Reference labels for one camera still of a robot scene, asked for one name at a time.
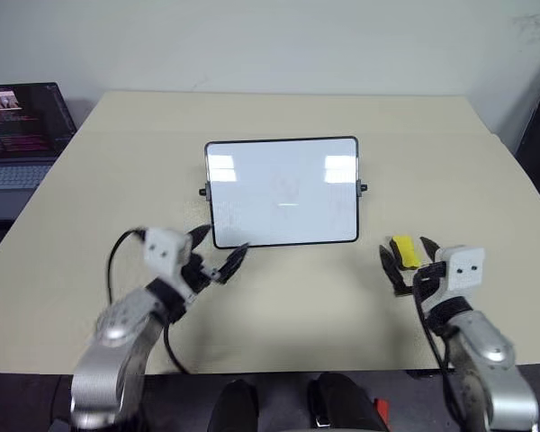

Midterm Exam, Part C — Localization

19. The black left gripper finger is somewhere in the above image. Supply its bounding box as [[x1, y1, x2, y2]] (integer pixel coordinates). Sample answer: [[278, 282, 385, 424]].
[[214, 242, 251, 285], [188, 224, 212, 249]]

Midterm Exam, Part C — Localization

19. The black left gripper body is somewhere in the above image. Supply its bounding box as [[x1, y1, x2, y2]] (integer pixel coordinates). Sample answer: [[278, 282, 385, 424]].
[[181, 252, 221, 297]]

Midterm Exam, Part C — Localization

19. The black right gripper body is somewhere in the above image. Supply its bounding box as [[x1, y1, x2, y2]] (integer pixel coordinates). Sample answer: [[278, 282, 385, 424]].
[[410, 262, 447, 290]]

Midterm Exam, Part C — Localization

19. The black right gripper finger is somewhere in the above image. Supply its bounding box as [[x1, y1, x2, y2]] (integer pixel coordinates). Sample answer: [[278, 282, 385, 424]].
[[378, 244, 410, 298], [419, 236, 443, 263]]

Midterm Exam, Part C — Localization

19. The yellow eraser with black felt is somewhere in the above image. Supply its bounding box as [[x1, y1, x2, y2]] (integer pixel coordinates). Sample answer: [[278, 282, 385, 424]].
[[389, 234, 422, 271]]

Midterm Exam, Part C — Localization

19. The black-framed whiteboard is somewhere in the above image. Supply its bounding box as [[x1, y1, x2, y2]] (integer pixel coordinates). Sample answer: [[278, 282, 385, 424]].
[[197, 135, 369, 249]]

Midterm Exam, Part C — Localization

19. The black rounded shape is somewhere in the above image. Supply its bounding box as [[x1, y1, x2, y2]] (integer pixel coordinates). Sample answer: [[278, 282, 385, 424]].
[[308, 372, 388, 432], [206, 379, 260, 432]]

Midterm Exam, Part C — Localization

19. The open blue laptop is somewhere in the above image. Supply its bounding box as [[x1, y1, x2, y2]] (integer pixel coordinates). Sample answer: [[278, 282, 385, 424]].
[[0, 82, 78, 225]]

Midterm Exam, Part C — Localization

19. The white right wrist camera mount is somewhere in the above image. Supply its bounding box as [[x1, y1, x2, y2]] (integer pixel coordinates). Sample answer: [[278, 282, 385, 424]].
[[418, 245, 486, 314]]

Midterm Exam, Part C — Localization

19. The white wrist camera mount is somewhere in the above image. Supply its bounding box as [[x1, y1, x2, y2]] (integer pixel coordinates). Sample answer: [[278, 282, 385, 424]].
[[418, 245, 486, 314], [142, 228, 195, 304]]

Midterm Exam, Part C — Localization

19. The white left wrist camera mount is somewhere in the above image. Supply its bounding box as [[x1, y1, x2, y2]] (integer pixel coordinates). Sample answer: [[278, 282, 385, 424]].
[[142, 228, 195, 304]]

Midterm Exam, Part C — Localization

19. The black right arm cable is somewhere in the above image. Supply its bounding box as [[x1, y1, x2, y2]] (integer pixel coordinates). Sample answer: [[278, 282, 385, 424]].
[[411, 274, 469, 432]]

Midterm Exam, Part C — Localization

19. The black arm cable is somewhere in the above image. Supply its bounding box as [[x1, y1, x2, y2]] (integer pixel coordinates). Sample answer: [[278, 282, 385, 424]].
[[411, 274, 469, 432], [105, 227, 194, 375]]

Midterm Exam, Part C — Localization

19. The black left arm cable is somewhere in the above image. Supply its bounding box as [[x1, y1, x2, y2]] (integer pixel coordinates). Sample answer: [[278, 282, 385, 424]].
[[105, 227, 194, 375]]

